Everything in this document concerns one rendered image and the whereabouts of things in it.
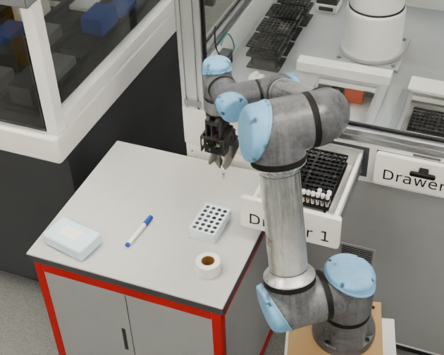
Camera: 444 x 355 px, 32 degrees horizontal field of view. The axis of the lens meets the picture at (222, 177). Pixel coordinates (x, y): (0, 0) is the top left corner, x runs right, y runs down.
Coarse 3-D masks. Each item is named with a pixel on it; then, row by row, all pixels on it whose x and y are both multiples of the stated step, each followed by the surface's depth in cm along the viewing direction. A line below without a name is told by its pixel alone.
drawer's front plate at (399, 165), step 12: (384, 156) 227; (396, 156) 226; (408, 156) 226; (384, 168) 230; (396, 168) 228; (408, 168) 226; (432, 168) 223; (384, 180) 232; (408, 180) 229; (432, 180) 226; (432, 192) 228
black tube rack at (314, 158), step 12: (312, 156) 232; (324, 156) 232; (336, 156) 231; (300, 168) 227; (312, 168) 227; (324, 168) 231; (336, 168) 227; (312, 180) 223; (324, 180) 223; (336, 180) 227; (324, 192) 219; (312, 204) 219; (324, 204) 219
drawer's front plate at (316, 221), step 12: (240, 204) 216; (252, 204) 214; (240, 216) 219; (252, 216) 217; (312, 216) 208; (324, 216) 207; (336, 216) 207; (264, 228) 218; (312, 228) 211; (324, 228) 209; (336, 228) 208; (312, 240) 214; (336, 240) 210
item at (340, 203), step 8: (328, 144) 237; (336, 152) 237; (344, 152) 236; (352, 152) 234; (360, 152) 233; (352, 160) 236; (360, 160) 231; (352, 168) 237; (360, 168) 233; (344, 176) 234; (352, 176) 225; (344, 184) 231; (352, 184) 225; (256, 192) 220; (336, 192) 228; (344, 192) 219; (336, 200) 225; (344, 200) 217; (312, 208) 223; (336, 208) 214; (344, 208) 219
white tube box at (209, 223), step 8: (208, 208) 231; (216, 208) 230; (224, 208) 230; (200, 216) 228; (208, 216) 229; (216, 216) 228; (224, 216) 228; (192, 224) 225; (200, 224) 225; (208, 224) 225; (216, 224) 226; (224, 224) 227; (192, 232) 224; (200, 232) 223; (208, 232) 223; (216, 232) 223; (208, 240) 224; (216, 240) 224
